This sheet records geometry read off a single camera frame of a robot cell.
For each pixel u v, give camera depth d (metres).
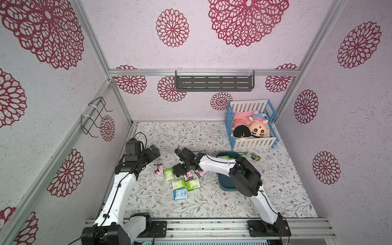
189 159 0.74
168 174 0.90
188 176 0.90
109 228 0.39
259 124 1.00
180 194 0.83
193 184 0.86
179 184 0.86
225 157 0.93
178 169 0.84
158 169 0.92
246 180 0.54
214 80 0.97
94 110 0.78
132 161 0.59
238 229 0.76
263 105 1.09
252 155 1.00
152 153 0.72
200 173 0.90
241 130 0.97
